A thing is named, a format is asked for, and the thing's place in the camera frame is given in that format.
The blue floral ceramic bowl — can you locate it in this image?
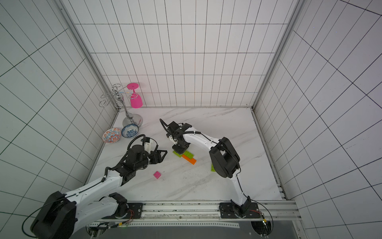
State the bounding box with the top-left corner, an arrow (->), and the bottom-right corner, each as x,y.
121,123 -> 139,138

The chrome glass holder stand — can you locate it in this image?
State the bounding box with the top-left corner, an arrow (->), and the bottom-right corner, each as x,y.
99,84 -> 143,127

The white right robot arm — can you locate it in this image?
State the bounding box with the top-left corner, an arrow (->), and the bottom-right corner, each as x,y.
160,119 -> 251,218

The pink wine glass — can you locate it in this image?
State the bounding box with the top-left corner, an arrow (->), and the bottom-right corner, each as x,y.
127,83 -> 143,109

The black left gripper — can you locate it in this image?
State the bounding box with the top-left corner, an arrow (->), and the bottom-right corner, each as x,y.
135,150 -> 168,170

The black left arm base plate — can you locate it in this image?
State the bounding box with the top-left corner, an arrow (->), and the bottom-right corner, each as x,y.
102,203 -> 143,221

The orange patterned ceramic bowl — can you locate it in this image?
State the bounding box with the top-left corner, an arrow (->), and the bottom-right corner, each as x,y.
102,127 -> 121,143

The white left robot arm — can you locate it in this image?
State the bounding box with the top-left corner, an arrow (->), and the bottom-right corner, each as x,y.
21,134 -> 168,239

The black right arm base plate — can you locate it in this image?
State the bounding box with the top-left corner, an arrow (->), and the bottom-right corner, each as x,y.
218,202 -> 261,219

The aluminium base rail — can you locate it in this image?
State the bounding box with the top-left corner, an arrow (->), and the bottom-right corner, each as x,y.
89,201 -> 302,230

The pink square lego brick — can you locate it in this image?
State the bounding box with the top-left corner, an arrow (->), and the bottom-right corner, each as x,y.
153,171 -> 161,179

